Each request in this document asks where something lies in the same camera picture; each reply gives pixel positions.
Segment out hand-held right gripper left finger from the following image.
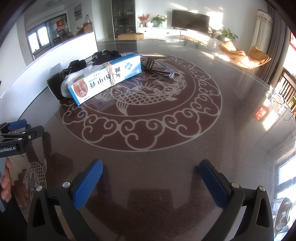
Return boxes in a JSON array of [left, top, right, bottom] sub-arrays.
[[26, 159, 104, 241]]

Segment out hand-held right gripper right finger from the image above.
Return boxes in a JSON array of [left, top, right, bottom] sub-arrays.
[[199, 159, 274, 241]]

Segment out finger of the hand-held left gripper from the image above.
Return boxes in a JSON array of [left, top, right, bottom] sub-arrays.
[[20, 125, 46, 152], [0, 119, 28, 134]]

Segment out patterned brown glass desktop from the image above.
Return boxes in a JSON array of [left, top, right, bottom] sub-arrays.
[[0, 38, 296, 241]]

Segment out person's left hand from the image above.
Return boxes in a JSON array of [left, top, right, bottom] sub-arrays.
[[1, 159, 13, 203]]

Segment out black box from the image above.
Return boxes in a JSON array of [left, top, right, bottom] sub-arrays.
[[46, 63, 68, 101]]

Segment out white knitted cloth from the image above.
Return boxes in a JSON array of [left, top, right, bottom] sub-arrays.
[[60, 65, 102, 98]]

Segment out white partition board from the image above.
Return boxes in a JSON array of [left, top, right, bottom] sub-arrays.
[[0, 31, 98, 130]]

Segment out blue and white ointment box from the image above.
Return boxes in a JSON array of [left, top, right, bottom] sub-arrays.
[[67, 53, 142, 106]]

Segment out tan rubber band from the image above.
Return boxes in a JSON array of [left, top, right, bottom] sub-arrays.
[[103, 62, 116, 87]]

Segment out clear plastic stand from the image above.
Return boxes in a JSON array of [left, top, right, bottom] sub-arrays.
[[266, 84, 295, 122]]

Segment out wooden chair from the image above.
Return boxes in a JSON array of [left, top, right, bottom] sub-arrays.
[[276, 67, 296, 103]]

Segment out orange lounge chair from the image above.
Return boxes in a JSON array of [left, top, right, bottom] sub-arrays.
[[218, 41, 247, 64], [240, 46, 272, 69]]

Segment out cardboard box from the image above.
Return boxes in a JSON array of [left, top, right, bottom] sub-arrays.
[[117, 32, 144, 41]]

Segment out dark glass display cabinet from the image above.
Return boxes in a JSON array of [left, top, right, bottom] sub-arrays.
[[111, 0, 137, 39]]

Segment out wooden coffee table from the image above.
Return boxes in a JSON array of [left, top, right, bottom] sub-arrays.
[[180, 34, 209, 49]]

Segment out leafy green potted plant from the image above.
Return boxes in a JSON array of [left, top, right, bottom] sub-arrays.
[[221, 27, 239, 42]]

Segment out grey curtain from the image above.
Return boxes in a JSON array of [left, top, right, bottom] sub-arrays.
[[256, 5, 287, 84]]

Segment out small green potted plant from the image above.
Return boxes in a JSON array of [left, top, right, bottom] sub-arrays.
[[208, 26, 223, 39]]

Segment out red flower plant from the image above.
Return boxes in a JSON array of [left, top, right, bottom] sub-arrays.
[[137, 13, 151, 28]]

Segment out white television cabinet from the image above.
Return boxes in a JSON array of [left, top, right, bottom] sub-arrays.
[[136, 26, 223, 45]]

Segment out standing air conditioner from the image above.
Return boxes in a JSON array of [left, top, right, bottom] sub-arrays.
[[248, 9, 275, 54]]

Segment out black television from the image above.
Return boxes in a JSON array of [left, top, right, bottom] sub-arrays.
[[171, 9, 211, 33]]

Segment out framed wall painting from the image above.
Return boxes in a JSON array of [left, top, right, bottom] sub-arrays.
[[73, 3, 83, 21]]

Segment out dark frame glasses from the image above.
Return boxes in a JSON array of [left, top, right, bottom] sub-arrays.
[[140, 57, 180, 79]]

